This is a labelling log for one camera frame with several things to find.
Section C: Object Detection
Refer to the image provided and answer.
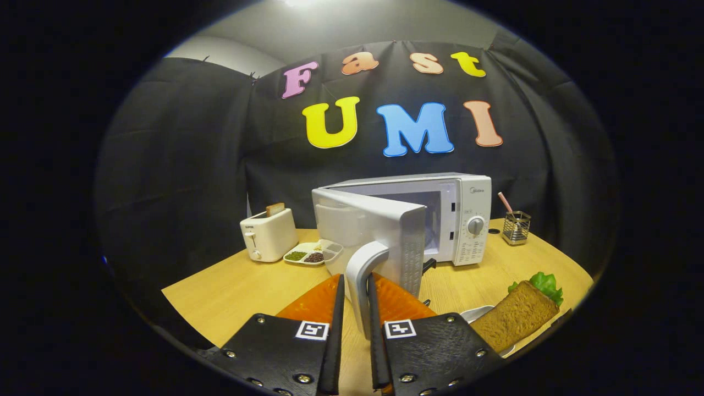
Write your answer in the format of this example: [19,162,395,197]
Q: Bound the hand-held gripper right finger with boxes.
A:
[367,272,504,396]

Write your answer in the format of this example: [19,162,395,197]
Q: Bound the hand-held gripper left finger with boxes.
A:
[206,273,346,396]

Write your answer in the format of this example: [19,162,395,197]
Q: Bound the white microwave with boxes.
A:
[311,173,493,340]

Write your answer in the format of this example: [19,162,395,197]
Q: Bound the brown bread lettuce sandwich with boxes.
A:
[470,272,564,354]

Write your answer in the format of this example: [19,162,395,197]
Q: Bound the white divided seed dish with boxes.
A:
[283,239,344,267]

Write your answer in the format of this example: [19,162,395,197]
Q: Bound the cream toaster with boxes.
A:
[240,206,299,263]

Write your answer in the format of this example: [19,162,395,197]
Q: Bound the black backdrop cloth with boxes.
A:
[93,30,619,309]

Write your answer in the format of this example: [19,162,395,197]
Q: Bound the wire mesh holder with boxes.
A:
[502,211,532,246]

